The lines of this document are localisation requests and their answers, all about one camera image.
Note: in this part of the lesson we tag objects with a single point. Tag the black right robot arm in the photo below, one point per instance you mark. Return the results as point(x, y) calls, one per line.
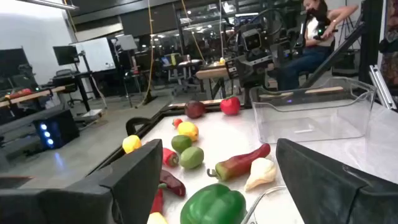
point(276, 42)

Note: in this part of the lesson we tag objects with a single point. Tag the red green long pepper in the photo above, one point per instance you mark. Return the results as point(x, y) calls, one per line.
point(239, 163)

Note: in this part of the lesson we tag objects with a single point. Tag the red tomato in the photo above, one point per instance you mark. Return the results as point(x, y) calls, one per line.
point(230, 105)

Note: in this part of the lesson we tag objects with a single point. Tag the green lime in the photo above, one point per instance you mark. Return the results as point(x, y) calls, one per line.
point(191, 157)
point(181, 143)

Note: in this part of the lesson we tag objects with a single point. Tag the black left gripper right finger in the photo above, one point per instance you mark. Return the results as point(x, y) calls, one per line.
point(342, 199)

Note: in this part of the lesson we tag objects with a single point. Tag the dark red apple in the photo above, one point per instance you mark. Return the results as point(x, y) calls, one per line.
point(194, 109)

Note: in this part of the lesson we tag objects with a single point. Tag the black office chair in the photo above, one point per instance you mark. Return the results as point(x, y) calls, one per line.
point(65, 81)

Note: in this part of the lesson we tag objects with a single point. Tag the clear plastic bin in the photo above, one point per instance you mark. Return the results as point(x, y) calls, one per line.
point(259, 199)
point(311, 115)

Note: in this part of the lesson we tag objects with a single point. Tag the round wooden table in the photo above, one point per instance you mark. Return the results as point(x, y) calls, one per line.
point(213, 73)

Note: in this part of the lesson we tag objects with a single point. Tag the silver aluminium extrusion bar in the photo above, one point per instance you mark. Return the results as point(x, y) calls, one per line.
point(382, 88)

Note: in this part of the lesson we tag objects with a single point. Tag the white garlic bulb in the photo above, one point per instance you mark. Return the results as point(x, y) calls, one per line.
point(260, 172)

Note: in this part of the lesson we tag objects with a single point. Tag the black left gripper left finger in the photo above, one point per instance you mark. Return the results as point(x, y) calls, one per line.
point(93, 202)

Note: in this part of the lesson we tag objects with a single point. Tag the pale yellow toy vegetable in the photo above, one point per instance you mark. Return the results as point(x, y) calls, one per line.
point(156, 219)

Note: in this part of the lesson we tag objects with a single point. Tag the dark maroon chili pepper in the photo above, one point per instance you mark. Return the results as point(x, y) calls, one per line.
point(172, 184)

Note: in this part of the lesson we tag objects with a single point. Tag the black monitor on stand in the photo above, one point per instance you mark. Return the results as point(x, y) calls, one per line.
point(66, 55)

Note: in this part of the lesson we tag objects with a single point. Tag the whiteboard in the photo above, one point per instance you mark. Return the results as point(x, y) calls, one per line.
point(96, 54)

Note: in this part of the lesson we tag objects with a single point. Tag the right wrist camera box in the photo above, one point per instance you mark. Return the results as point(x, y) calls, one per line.
point(251, 40)

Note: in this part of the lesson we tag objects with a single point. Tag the black diagonal frame strut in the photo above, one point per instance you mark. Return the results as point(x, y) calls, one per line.
point(335, 53)

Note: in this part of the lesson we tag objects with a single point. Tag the red chili pepper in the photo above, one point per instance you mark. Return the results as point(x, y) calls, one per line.
point(169, 157)

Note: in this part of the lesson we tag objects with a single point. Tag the yellow lemon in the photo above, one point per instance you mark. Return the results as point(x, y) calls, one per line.
point(131, 143)

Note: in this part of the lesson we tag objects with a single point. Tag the wooden workbench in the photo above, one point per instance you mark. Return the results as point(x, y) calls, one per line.
point(31, 96)

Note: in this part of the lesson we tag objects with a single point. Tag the person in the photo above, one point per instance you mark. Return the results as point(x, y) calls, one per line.
point(314, 34)

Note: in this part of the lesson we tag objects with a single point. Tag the black vertical post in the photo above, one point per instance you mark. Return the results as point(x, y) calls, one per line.
point(370, 37)

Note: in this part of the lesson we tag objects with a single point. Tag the black frame loop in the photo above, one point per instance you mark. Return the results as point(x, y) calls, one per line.
point(132, 122)

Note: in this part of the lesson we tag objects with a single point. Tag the green bell pepper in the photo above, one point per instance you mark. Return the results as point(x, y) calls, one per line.
point(213, 205)

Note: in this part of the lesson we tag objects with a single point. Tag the orange yellow citrus fruit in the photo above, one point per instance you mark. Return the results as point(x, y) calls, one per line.
point(188, 130)

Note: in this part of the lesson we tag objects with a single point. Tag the black box blue lights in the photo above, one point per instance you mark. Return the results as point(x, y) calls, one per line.
point(57, 129)

